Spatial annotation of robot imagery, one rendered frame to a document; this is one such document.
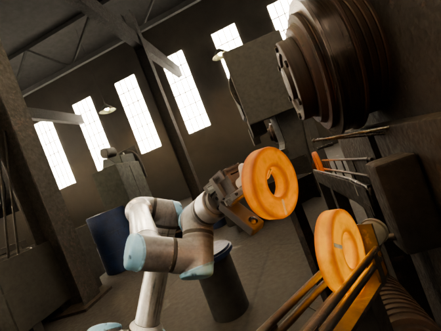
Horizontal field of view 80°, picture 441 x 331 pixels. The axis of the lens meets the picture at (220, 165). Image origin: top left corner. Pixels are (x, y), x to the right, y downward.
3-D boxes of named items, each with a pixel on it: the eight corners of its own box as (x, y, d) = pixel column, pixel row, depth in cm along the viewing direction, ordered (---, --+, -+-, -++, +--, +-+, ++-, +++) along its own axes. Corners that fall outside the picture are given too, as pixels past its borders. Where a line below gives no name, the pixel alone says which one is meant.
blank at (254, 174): (288, 142, 60) (276, 146, 63) (243, 150, 50) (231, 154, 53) (306, 207, 60) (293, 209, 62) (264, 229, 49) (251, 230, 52)
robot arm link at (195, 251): (167, 281, 71) (170, 236, 77) (207, 282, 75) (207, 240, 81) (176, 274, 63) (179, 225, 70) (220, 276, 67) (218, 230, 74)
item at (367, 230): (390, 275, 52) (372, 222, 53) (389, 276, 52) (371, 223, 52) (352, 272, 57) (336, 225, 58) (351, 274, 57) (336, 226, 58)
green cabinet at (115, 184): (126, 264, 404) (90, 174, 402) (147, 246, 472) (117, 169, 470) (153, 255, 393) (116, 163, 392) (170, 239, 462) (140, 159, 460)
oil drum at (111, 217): (152, 251, 420) (132, 199, 420) (132, 269, 362) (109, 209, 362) (121, 261, 433) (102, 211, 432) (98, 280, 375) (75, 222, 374)
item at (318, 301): (324, 285, 162) (283, 176, 161) (360, 299, 138) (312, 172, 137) (300, 303, 154) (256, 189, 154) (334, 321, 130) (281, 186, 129)
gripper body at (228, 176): (220, 169, 61) (197, 190, 69) (239, 201, 59) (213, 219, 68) (240, 160, 66) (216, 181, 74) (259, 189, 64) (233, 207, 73)
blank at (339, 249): (373, 297, 50) (354, 295, 52) (360, 217, 56) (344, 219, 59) (337, 296, 40) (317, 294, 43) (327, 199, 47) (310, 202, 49)
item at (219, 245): (255, 290, 187) (233, 234, 186) (251, 320, 155) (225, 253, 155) (214, 301, 194) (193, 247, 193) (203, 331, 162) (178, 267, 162)
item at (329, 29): (339, 132, 112) (300, 29, 111) (385, 125, 66) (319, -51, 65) (324, 137, 113) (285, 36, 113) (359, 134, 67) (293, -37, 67)
